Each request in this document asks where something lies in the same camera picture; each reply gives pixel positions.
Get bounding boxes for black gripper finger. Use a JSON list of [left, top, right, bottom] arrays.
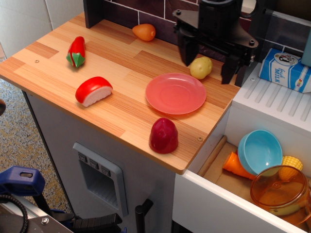
[[177, 33, 199, 66], [221, 55, 247, 84]]

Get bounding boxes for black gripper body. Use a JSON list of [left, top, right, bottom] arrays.
[[173, 0, 259, 57]]

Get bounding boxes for yellow toy potato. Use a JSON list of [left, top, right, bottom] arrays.
[[190, 57, 213, 80]]

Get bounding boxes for pink plastic plate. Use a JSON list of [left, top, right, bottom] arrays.
[[145, 73, 207, 115]]

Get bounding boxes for orange toy fruit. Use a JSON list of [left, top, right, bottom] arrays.
[[132, 23, 156, 41]]

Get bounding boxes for blue white milk carton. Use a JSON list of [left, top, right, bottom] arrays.
[[259, 49, 311, 93]]

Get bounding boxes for light blue plastic bowl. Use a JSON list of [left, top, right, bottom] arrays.
[[238, 130, 283, 175]]

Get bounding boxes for orange toy ice cream cone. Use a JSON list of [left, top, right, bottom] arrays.
[[223, 152, 256, 180]]

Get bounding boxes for dark red toy pepper half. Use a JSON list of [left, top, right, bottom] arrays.
[[149, 118, 179, 154]]

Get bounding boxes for yellow toy corn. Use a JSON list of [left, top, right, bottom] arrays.
[[278, 155, 303, 181]]

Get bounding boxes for red toy chili pepper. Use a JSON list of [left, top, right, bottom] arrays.
[[66, 36, 86, 67]]

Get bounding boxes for transparent orange plastic cup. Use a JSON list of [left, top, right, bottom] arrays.
[[250, 166, 311, 226]]

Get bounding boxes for white toy sink unit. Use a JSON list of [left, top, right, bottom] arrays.
[[172, 65, 311, 233]]

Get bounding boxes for grey toy ice dispenser panel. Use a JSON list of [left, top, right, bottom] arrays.
[[73, 142, 128, 217]]

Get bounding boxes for blue clamp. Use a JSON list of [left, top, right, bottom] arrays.
[[0, 166, 46, 197]]

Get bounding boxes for black cabinet door handle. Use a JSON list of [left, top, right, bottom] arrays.
[[135, 199, 154, 233]]

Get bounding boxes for black ribbed clamp handle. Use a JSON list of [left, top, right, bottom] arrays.
[[70, 214, 122, 233]]

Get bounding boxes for black braided cable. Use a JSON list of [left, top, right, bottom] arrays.
[[0, 195, 29, 233]]

